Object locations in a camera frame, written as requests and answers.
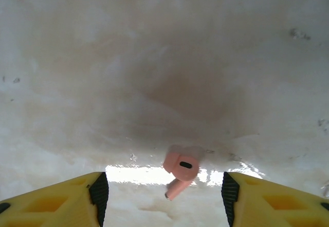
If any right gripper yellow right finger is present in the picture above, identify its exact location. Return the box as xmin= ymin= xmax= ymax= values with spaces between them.
xmin=221 ymin=171 xmax=329 ymax=227

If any pink wireless earbud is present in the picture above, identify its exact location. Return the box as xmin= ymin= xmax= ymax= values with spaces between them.
xmin=163 ymin=144 xmax=200 ymax=201

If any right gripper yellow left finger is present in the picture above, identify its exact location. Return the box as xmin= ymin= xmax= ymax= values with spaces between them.
xmin=0 ymin=171 xmax=109 ymax=227

